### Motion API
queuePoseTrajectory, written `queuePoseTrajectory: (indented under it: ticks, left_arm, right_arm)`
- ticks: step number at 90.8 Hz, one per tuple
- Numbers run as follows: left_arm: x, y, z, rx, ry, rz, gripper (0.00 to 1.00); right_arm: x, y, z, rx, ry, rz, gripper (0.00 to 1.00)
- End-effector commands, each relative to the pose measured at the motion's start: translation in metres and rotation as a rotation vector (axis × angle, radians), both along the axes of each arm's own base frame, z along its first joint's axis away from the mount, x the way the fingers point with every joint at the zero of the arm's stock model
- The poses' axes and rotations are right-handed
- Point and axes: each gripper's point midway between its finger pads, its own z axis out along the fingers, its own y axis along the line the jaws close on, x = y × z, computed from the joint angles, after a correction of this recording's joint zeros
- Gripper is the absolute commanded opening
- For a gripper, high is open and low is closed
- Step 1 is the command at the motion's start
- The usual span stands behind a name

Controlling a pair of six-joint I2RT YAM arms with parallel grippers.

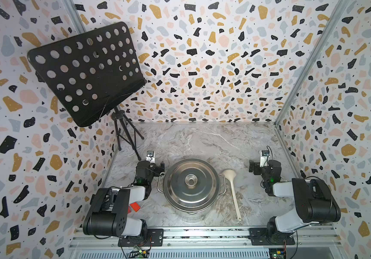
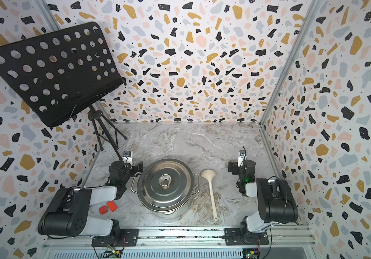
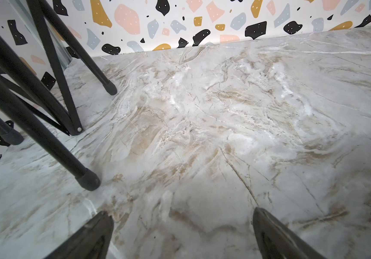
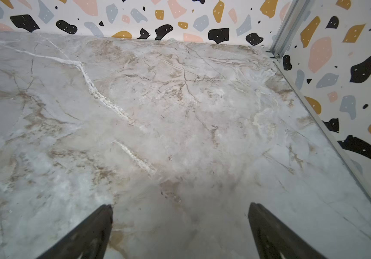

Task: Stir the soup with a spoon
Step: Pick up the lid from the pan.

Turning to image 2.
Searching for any cream plastic ladle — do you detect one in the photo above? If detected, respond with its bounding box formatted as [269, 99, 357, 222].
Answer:
[200, 169, 218, 221]

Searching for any stainless steel pot lid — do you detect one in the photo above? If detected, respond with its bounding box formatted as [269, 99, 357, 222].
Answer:
[136, 158, 195, 213]

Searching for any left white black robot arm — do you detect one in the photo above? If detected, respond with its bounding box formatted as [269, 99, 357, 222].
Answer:
[37, 160, 143, 248]

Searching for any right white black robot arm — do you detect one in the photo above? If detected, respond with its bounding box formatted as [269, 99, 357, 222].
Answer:
[224, 159, 299, 246]

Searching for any red block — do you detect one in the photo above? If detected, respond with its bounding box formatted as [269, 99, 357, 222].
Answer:
[99, 206, 108, 215]
[106, 201, 118, 212]

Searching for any left green circuit board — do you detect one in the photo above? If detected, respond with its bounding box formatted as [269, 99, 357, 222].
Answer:
[102, 246, 124, 259]

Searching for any green circuit board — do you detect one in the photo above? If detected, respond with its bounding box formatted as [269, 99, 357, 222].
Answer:
[102, 246, 124, 259]
[242, 248, 260, 259]

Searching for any right green circuit board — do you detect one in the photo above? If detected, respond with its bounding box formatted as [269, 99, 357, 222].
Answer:
[242, 248, 260, 259]

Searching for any black perforated music stand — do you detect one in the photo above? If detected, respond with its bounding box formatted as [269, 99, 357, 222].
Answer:
[0, 22, 123, 150]

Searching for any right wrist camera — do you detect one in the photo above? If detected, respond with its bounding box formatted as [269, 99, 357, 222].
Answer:
[237, 150, 247, 167]

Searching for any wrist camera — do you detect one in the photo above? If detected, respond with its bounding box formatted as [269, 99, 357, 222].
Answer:
[237, 150, 247, 167]
[122, 151, 132, 167]

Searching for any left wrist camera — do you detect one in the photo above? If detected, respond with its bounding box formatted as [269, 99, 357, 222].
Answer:
[122, 151, 132, 167]

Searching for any aluminium mounting rail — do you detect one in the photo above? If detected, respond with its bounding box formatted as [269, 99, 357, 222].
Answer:
[40, 225, 320, 259]

